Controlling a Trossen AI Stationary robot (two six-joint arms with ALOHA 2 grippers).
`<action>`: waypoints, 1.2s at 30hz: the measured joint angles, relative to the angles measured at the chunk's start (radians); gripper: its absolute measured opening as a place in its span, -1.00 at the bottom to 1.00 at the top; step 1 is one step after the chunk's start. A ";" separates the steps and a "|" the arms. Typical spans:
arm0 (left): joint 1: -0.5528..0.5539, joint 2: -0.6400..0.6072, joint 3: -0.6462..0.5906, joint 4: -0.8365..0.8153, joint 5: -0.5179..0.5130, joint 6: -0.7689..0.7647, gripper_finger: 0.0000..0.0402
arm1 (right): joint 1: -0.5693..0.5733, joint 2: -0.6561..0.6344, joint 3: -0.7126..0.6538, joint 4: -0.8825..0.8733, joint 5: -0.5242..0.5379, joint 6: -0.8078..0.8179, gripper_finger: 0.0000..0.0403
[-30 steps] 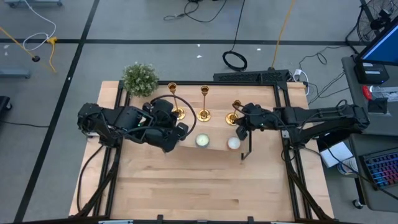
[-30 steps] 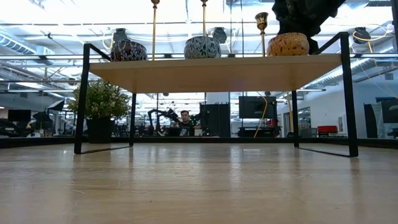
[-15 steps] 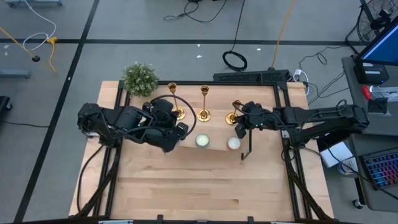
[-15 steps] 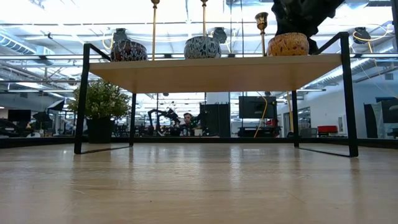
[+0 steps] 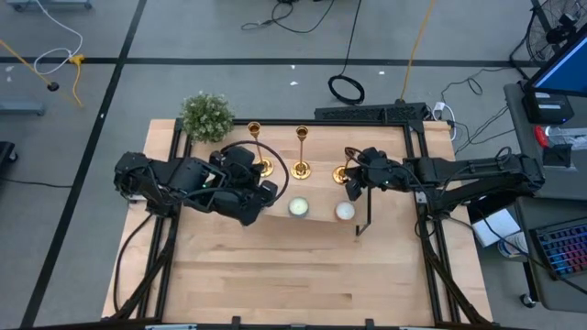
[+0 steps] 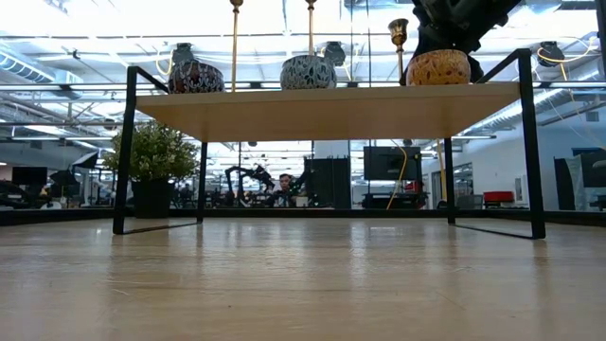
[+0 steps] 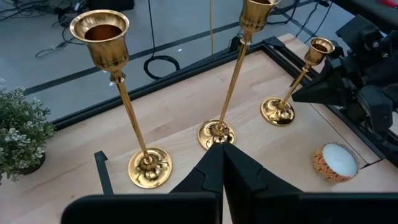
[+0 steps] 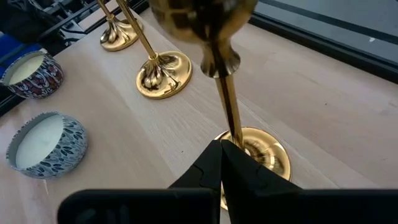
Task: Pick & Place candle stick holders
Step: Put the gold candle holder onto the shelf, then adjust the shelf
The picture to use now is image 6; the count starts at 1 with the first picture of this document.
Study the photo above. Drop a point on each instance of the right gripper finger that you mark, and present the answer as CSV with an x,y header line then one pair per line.
x,y
445,41

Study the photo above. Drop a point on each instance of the short gold candle holder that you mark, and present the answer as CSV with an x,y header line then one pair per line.
x,y
398,30

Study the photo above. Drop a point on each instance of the tall gold candlestick holder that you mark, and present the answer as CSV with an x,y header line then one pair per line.
x,y
310,33
235,47

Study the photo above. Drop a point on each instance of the blue white patterned vase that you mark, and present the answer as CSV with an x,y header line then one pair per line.
x,y
308,73

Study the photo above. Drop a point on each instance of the large black monitor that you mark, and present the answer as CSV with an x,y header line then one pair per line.
x,y
390,163

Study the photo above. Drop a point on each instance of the wooden shelf riser black legs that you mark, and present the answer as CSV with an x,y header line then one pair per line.
x,y
326,113

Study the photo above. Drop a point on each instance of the red storage bin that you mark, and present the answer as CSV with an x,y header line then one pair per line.
x,y
498,197

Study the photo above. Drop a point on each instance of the black cabinet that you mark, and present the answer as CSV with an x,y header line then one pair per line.
x,y
326,182

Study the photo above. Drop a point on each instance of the dark display stand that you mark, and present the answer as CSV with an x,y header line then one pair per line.
x,y
594,170

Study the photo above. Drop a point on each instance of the person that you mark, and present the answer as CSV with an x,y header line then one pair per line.
x,y
285,189

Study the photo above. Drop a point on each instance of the potted green plant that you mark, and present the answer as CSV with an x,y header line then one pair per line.
x,y
154,151

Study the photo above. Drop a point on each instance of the black softbox light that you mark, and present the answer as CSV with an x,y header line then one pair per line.
x,y
64,177
86,160

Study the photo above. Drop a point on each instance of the small black monitor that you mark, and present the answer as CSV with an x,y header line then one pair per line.
x,y
29,175

